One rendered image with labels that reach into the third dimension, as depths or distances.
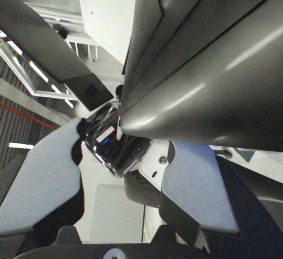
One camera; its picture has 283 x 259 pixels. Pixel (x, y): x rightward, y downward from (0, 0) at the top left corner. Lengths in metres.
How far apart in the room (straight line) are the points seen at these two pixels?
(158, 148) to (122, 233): 7.49
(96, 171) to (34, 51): 12.22
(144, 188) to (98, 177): 12.02
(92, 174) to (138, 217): 5.80
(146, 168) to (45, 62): 0.24
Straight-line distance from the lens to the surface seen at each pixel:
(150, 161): 0.31
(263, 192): 0.27
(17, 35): 0.34
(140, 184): 0.47
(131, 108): 0.15
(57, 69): 0.33
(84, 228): 13.25
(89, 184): 12.62
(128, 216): 7.59
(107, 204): 7.46
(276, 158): 0.38
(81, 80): 0.34
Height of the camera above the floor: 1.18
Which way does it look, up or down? 6 degrees down
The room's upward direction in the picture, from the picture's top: 84 degrees counter-clockwise
